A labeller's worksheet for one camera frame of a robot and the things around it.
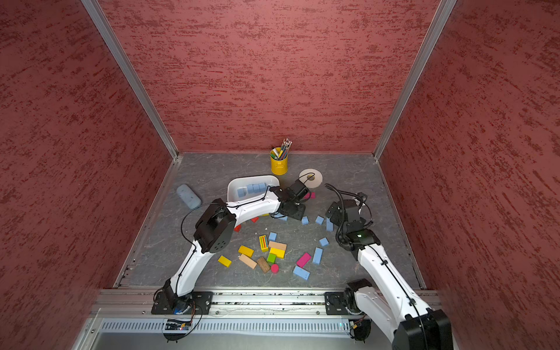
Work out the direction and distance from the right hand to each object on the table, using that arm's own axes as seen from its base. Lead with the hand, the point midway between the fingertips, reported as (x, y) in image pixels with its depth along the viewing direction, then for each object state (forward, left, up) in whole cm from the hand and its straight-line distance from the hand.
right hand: (339, 214), depth 84 cm
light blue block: (+20, +37, -8) cm, 43 cm away
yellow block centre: (-10, +38, -10) cm, 41 cm away
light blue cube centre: (+3, +13, -10) cm, 17 cm away
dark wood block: (-15, +31, -11) cm, 36 cm away
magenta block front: (-14, +15, -11) cm, 23 cm away
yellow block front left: (-14, +46, -10) cm, 49 cm away
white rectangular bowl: (+21, +45, -5) cm, 50 cm away
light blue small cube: (-7, +6, -12) cm, 14 cm away
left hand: (+5, +17, -10) cm, 20 cm away
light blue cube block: (+19, +43, -10) cm, 48 cm away
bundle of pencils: (+35, +21, +4) cm, 41 cm away
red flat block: (-10, +31, +17) cm, 36 cm away
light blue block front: (-19, +16, -11) cm, 27 cm away
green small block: (-13, +28, -10) cm, 32 cm away
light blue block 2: (+20, +33, -9) cm, 39 cm away
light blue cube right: (+3, +7, -11) cm, 13 cm away
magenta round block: (-17, +26, -10) cm, 33 cm away
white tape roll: (+29, +8, -14) cm, 33 cm away
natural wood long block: (-14, +37, -10) cm, 41 cm away
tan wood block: (-9, +25, -10) cm, 28 cm away
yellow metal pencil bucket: (+31, +25, -2) cm, 40 cm away
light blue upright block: (-12, +9, -11) cm, 19 cm away
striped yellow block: (-8, +31, -8) cm, 33 cm away
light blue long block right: (0, +3, -10) cm, 10 cm away
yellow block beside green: (-11, +24, -11) cm, 29 cm away
